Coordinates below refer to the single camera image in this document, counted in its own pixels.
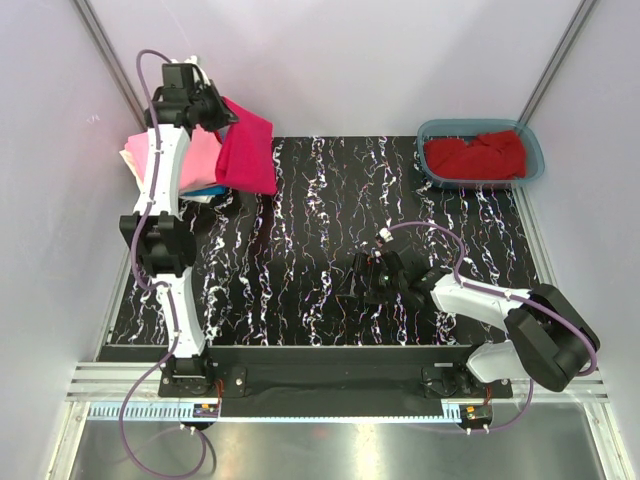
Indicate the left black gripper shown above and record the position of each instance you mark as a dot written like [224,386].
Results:
[222,117]

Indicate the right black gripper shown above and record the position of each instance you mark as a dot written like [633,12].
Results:
[367,265]

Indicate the bright pink t shirt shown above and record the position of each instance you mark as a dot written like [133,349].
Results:
[245,162]

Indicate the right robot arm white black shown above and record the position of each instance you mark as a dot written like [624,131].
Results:
[547,341]

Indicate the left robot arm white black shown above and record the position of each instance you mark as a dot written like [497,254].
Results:
[162,247]

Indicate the folded light pink t shirt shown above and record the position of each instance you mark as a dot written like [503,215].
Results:
[199,166]

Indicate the folded cream t shirt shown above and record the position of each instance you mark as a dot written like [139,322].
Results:
[135,157]

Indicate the folded blue t shirt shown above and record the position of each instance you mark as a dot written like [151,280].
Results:
[210,191]

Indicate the black marble pattern mat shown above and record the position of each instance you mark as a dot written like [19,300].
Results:
[268,269]

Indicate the teal plastic basin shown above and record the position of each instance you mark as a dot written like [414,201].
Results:
[468,129]

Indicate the dark red t shirt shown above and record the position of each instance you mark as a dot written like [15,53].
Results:
[486,157]

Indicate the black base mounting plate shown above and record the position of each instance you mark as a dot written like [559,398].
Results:
[324,383]

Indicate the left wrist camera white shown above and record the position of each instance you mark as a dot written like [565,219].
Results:
[182,76]

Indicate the aluminium frame rail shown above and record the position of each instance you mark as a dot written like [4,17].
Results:
[117,426]

